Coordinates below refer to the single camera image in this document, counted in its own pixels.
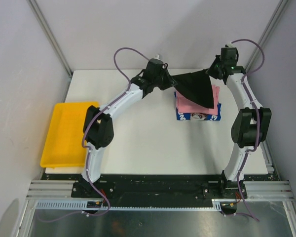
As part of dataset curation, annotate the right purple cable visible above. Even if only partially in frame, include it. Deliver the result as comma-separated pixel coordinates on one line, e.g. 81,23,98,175
230,39,266,222

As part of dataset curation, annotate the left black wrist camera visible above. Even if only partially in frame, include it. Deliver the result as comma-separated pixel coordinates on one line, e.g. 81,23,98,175
145,58,168,77

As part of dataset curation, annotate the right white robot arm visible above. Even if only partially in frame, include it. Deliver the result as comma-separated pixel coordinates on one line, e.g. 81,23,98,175
207,55,272,198

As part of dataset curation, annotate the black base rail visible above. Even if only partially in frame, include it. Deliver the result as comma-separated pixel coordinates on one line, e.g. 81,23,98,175
71,174,247,207

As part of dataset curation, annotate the pink t-shirt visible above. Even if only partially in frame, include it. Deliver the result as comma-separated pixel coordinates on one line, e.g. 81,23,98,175
175,85,220,116

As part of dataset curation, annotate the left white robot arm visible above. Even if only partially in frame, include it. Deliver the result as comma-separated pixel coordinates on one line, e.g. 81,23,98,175
81,69,177,198

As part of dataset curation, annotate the grey slotted cable duct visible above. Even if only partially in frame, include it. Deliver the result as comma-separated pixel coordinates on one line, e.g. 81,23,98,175
36,199,222,211

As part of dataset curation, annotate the yellow plastic bin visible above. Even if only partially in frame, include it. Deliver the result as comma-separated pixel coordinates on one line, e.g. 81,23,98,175
40,101,99,168

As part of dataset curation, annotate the black printed t-shirt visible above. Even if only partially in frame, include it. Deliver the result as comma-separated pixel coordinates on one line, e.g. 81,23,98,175
173,69,214,109

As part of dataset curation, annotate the blue printed t-shirt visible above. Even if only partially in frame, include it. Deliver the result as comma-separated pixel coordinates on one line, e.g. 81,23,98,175
174,91,221,121

